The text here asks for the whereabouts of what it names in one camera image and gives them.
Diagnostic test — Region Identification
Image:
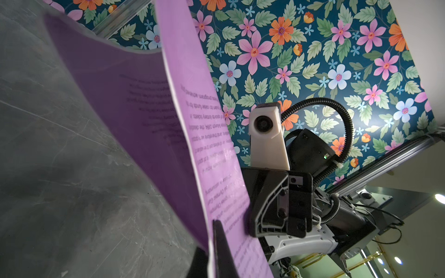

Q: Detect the purple printed paper sheet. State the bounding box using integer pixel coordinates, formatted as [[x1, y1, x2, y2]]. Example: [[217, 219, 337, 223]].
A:
[[42, 1, 272, 278]]

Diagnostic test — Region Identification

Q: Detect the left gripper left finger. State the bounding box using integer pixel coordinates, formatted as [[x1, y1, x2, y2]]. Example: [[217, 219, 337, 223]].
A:
[[186, 247, 209, 278]]

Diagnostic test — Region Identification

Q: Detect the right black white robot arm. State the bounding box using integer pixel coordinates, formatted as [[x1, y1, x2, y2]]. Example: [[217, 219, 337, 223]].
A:
[[242, 129, 379, 273]]

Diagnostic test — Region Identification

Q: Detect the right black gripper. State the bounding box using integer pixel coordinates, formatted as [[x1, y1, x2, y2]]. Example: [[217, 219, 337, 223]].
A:
[[242, 167, 313, 238]]

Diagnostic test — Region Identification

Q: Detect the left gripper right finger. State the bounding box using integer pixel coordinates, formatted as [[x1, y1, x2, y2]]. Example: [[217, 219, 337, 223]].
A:
[[213, 220, 239, 278]]

